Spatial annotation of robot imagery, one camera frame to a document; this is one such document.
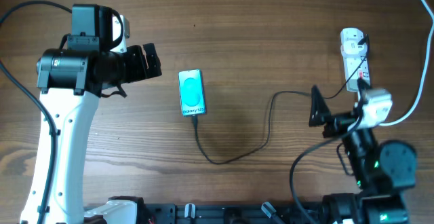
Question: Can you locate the white USB charger plug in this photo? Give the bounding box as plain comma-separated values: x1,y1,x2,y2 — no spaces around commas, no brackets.
340,39,368,58

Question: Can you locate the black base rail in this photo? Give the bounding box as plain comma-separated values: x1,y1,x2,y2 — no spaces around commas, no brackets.
84,202,408,224

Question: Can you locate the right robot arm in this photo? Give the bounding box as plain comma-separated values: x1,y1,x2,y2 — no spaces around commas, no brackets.
309,79,417,223

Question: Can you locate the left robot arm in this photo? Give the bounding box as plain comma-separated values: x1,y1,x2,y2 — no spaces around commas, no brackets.
20,4,161,223

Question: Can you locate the white power strip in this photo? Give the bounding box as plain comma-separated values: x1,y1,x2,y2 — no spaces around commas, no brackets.
340,27,370,92

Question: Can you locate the left camera black cable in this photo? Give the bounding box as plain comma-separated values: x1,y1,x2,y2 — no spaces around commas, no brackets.
0,0,74,224

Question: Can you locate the black USB charging cable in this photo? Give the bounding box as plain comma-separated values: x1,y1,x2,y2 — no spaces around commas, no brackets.
191,33,370,166

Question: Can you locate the light blue smartphone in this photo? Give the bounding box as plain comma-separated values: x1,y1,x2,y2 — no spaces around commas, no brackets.
178,69,206,116

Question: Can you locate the white power strip cord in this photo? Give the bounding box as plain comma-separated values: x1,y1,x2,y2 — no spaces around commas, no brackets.
357,0,434,127

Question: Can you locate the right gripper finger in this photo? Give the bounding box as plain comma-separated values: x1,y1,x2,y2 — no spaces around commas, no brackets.
357,78,372,100
309,86,332,127

